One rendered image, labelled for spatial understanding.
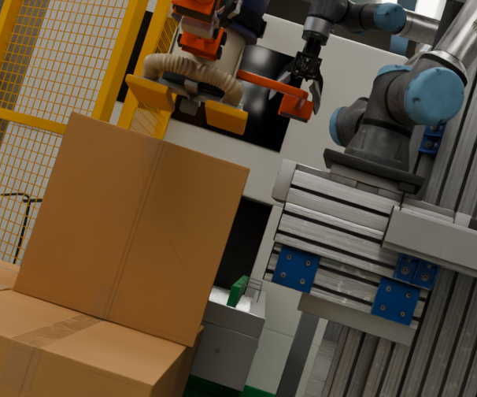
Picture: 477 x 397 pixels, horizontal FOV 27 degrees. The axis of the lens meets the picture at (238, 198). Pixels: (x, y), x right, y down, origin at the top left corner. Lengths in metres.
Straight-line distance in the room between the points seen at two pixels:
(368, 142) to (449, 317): 0.47
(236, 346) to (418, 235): 0.87
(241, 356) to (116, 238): 0.77
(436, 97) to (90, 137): 0.73
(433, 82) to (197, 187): 0.54
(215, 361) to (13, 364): 1.29
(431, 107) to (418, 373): 0.65
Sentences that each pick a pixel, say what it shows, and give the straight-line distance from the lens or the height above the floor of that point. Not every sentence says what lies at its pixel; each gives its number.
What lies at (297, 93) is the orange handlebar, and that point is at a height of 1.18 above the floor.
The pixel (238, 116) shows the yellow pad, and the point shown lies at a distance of 2.24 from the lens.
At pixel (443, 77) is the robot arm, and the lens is 2.09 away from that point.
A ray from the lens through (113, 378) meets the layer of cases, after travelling 1.51.
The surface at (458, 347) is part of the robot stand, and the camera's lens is 2.37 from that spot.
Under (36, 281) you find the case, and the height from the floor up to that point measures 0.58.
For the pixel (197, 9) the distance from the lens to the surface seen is 1.80.
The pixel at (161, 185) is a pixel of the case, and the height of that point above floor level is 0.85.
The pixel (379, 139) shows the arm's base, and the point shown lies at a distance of 2.19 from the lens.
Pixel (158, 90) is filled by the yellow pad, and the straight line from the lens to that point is 2.26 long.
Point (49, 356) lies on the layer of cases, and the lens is 1.53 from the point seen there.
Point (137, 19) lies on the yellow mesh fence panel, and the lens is 3.64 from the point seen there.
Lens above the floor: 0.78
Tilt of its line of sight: 3 degrees up
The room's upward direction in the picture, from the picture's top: 18 degrees clockwise
